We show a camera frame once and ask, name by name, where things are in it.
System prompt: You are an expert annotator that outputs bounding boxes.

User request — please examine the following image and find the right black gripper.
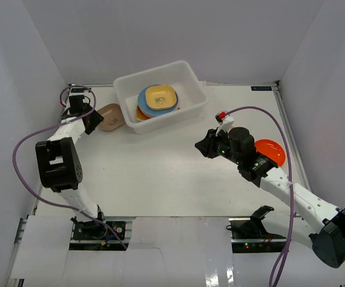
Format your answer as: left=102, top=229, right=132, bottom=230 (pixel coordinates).
left=195, top=127, right=242, bottom=166

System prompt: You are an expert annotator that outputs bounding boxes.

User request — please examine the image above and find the brown square plate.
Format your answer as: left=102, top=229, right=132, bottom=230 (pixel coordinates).
left=97, top=103, right=125, bottom=132

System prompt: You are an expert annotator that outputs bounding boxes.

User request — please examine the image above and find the woven bamboo fan tray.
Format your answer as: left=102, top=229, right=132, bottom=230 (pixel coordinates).
left=136, top=106, right=149, bottom=121

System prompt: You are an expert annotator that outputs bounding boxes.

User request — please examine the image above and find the blue round plate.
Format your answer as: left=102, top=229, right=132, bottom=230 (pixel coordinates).
left=138, top=85, right=179, bottom=118

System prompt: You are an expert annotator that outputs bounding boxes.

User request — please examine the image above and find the yellow square plate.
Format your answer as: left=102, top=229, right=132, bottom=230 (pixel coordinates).
left=145, top=85, right=178, bottom=111

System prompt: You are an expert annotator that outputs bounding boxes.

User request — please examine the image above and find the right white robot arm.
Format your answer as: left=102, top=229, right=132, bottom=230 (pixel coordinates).
left=194, top=127, right=345, bottom=268

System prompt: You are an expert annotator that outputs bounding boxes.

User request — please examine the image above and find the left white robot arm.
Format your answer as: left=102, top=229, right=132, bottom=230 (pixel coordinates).
left=35, top=88, right=107, bottom=239

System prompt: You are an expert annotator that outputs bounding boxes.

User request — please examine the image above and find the white plastic bin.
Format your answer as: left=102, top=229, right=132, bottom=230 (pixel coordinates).
left=113, top=60, right=209, bottom=135

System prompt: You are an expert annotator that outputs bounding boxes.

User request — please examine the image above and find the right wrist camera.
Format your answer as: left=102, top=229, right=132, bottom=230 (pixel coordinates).
left=215, top=111, right=234, bottom=135

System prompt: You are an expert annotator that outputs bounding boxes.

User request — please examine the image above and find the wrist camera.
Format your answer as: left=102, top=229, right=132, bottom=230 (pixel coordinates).
left=215, top=111, right=234, bottom=135
left=59, top=94, right=69, bottom=108

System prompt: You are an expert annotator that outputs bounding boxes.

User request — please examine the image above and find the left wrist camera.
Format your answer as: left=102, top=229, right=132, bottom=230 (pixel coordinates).
left=59, top=94, right=69, bottom=108

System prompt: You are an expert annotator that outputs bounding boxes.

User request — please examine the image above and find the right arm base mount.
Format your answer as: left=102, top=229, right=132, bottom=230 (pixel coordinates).
left=226, top=205, right=286, bottom=254

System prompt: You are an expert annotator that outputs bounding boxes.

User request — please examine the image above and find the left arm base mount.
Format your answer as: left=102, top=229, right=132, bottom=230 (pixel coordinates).
left=69, top=218, right=129, bottom=251

